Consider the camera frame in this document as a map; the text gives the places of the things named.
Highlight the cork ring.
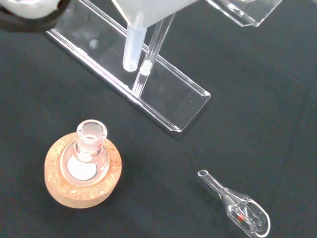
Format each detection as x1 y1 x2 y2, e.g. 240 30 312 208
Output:
44 131 122 209

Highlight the clear acrylic funnel stand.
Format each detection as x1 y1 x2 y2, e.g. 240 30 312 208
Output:
46 0 284 133

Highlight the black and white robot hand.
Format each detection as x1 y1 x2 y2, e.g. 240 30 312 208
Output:
0 0 71 33

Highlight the small round-bottom glass flask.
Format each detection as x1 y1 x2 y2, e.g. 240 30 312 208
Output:
60 119 110 187

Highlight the black bench cloth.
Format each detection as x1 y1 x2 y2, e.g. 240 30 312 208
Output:
0 0 317 238

